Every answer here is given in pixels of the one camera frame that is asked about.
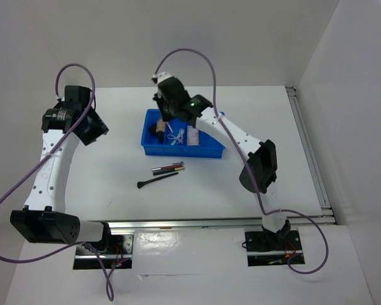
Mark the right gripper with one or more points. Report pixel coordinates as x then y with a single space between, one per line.
159 100

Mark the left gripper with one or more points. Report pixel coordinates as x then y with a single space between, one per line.
100 128

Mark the silver hair clip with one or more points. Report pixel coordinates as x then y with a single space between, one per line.
169 127

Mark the purple eyelash curler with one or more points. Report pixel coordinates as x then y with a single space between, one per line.
177 137

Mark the clear packet with print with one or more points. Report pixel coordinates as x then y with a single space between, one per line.
192 136

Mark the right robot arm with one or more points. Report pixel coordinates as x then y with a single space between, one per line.
259 158

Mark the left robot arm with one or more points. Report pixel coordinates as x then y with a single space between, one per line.
43 218

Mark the black makeup brush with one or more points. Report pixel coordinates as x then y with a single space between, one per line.
141 184

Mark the blue compartment tray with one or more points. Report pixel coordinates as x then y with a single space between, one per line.
208 147

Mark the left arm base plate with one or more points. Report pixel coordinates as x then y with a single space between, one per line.
115 253

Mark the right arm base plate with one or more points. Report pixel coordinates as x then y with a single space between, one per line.
260 252

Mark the aluminium rail front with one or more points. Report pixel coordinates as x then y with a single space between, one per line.
210 223

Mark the aluminium rail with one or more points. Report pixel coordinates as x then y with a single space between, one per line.
210 223
308 149

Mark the aluminium rail right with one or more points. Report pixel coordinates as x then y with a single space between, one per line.
308 149

